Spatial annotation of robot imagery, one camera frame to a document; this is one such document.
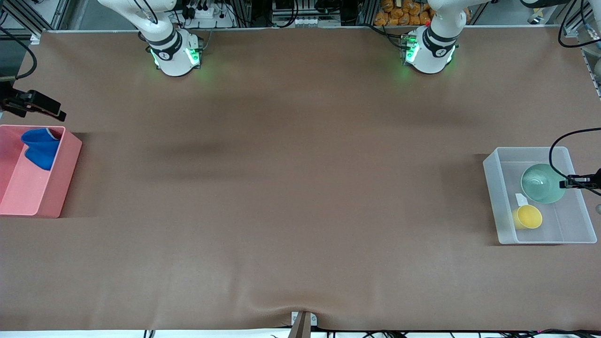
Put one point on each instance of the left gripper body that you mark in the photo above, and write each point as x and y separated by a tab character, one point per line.
594	179

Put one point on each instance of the pale green bowl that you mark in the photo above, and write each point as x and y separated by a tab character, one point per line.
540	184

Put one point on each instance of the blue cloth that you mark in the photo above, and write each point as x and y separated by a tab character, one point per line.
41	148

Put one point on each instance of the yellow plastic cup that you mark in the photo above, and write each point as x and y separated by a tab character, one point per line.
528	217

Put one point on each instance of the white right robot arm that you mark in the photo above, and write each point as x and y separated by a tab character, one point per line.
171	51

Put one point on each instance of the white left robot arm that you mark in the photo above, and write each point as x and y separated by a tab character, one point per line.
432	51

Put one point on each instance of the clear plastic bin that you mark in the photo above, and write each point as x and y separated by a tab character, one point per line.
568	225

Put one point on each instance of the white label sticker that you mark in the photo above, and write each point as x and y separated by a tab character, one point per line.
520	199

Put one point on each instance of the pink plastic bin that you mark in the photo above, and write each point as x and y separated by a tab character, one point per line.
28	192

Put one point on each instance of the white power strip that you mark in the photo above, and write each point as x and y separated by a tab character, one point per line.
206	16

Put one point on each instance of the orange snack pile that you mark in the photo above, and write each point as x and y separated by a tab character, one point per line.
404	14

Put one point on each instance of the brown table mat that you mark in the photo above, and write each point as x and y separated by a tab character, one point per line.
281	188

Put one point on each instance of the white connector block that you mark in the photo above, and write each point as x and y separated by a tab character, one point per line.
313	21

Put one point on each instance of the metal table clamp bracket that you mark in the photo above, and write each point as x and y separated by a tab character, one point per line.
303	324

